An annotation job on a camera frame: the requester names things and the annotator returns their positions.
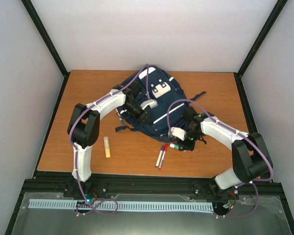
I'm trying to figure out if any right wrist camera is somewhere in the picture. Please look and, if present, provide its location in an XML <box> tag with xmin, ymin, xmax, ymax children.
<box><xmin>168</xmin><ymin>127</ymin><xmax>187</xmax><ymax>141</ymax></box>

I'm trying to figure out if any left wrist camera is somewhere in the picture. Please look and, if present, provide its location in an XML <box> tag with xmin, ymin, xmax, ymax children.
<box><xmin>140</xmin><ymin>99</ymin><xmax>158</xmax><ymax>110</ymax></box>

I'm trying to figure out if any light blue cable duct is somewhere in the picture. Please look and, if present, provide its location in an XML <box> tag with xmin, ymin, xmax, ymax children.
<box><xmin>28</xmin><ymin>199</ymin><xmax>214</xmax><ymax>213</ymax></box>

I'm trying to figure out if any green capped marker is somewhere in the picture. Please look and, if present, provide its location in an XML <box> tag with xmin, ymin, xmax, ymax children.
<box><xmin>116</xmin><ymin>109</ymin><xmax>124</xmax><ymax>126</ymax></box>

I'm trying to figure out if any red capped marker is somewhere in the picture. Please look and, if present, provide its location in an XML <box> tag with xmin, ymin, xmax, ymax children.
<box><xmin>158</xmin><ymin>144</ymin><xmax>169</xmax><ymax>169</ymax></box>

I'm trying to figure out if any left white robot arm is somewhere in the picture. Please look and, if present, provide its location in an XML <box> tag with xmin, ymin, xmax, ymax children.
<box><xmin>68</xmin><ymin>85</ymin><xmax>157</xmax><ymax>197</ymax></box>

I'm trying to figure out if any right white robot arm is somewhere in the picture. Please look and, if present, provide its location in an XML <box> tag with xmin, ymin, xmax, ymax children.
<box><xmin>170</xmin><ymin>107</ymin><xmax>273</xmax><ymax>198</ymax></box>

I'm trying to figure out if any navy blue backpack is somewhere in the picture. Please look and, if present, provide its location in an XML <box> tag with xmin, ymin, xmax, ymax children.
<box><xmin>115</xmin><ymin>65</ymin><xmax>208</xmax><ymax>144</ymax></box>

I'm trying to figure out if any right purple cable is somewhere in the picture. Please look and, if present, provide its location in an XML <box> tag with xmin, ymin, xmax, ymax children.
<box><xmin>166</xmin><ymin>99</ymin><xmax>275</xmax><ymax>219</ymax></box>

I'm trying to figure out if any clear acrylic front plate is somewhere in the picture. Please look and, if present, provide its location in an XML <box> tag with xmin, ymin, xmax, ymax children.
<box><xmin>12</xmin><ymin>193</ymin><xmax>291</xmax><ymax>235</ymax></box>

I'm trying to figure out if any green white glue stick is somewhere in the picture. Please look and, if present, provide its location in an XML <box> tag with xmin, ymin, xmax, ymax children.
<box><xmin>170</xmin><ymin>143</ymin><xmax>179</xmax><ymax>150</ymax></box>

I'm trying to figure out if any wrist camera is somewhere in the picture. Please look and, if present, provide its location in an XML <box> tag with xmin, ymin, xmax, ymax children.
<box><xmin>168</xmin><ymin>127</ymin><xmax>187</xmax><ymax>141</ymax></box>
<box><xmin>140</xmin><ymin>99</ymin><xmax>158</xmax><ymax>110</ymax></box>

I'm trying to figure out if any yellow glue stick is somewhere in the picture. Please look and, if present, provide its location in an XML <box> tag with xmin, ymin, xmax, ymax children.
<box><xmin>103</xmin><ymin>137</ymin><xmax>111</xmax><ymax>158</ymax></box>

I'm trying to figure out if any purple capped marker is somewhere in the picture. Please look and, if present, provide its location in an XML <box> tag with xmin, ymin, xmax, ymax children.
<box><xmin>155</xmin><ymin>145</ymin><xmax>165</xmax><ymax>168</ymax></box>

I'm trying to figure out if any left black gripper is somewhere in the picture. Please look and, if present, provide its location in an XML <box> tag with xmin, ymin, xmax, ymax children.
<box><xmin>122</xmin><ymin>101</ymin><xmax>153</xmax><ymax>125</ymax></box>

